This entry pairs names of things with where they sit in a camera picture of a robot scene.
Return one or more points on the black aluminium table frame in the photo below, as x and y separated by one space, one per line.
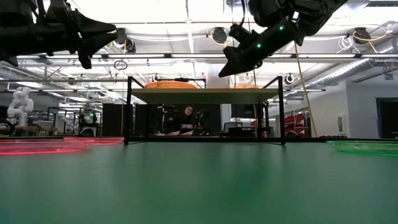
304 139

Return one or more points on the pink translucent plastic plate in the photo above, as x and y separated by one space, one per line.
105 140
37 146

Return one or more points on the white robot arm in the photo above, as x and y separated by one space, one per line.
20 105

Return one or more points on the orange translucent plastic plate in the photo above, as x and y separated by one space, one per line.
245 86
169 85

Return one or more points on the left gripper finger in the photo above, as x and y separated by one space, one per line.
99 42
96 26

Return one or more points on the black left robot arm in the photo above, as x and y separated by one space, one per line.
15 37

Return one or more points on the red plastic storage bin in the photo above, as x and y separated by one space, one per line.
295 123

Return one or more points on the wooden shelf with black legs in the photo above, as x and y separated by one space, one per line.
205 96

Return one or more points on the black monitor screen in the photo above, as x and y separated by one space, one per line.
244 110

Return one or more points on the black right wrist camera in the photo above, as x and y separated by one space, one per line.
241 32

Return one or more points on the person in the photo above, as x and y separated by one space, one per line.
183 121

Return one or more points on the black partition panel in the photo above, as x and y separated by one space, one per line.
115 119

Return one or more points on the green translucent plastic plate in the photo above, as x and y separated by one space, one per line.
363 147

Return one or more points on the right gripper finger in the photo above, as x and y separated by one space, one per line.
233 67
252 63

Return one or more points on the green table mat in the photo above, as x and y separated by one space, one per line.
199 186

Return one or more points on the silver ventilation duct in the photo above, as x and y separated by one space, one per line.
357 71

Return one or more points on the ceiling strip light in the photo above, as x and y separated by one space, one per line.
326 56
199 56
136 56

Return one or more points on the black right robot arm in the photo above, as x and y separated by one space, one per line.
311 12

